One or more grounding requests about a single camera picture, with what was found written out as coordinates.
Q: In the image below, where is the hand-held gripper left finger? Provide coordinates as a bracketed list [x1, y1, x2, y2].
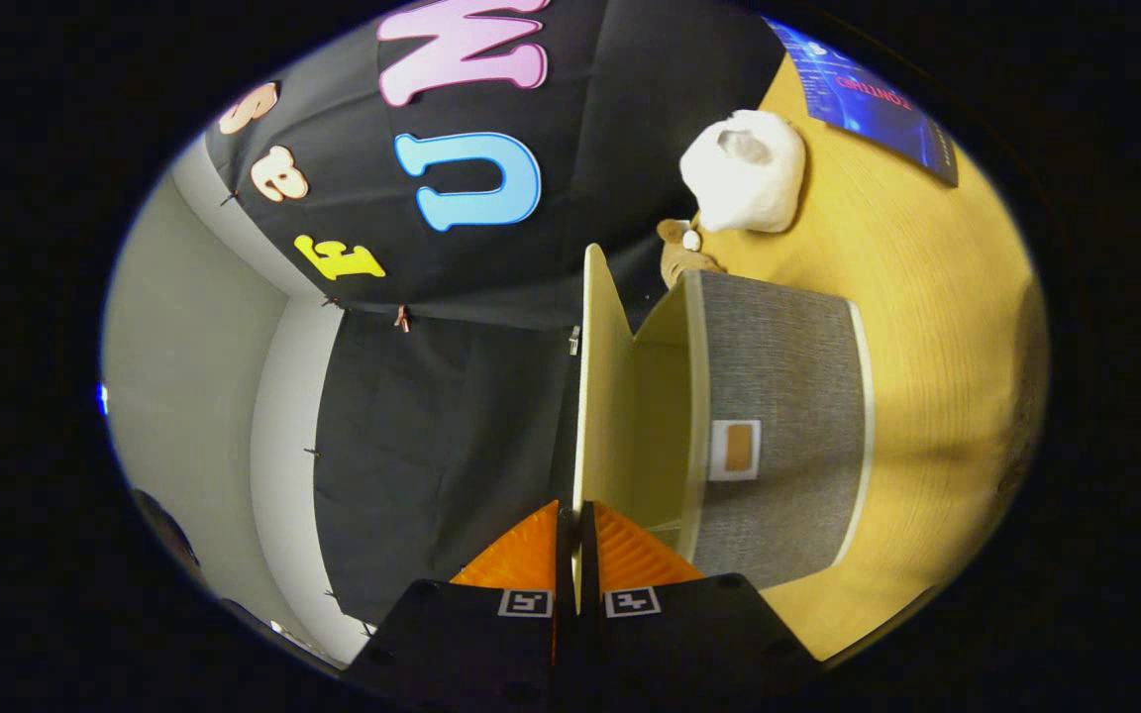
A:
[343, 500, 577, 713]

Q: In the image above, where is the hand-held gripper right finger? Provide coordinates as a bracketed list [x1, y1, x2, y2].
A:
[576, 500, 824, 713]

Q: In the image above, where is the grey fabric storage box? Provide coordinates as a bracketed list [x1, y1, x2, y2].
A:
[570, 243, 876, 613]

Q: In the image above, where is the row of black cloth clips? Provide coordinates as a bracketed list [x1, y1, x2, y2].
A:
[219, 188, 378, 635]

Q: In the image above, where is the small brown plush toy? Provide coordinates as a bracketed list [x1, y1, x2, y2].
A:
[657, 218, 727, 288]

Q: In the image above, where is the white plush toy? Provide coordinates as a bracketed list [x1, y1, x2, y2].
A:
[679, 109, 807, 234]

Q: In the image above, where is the dark blue book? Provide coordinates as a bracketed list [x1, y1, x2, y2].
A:
[764, 15, 960, 187]

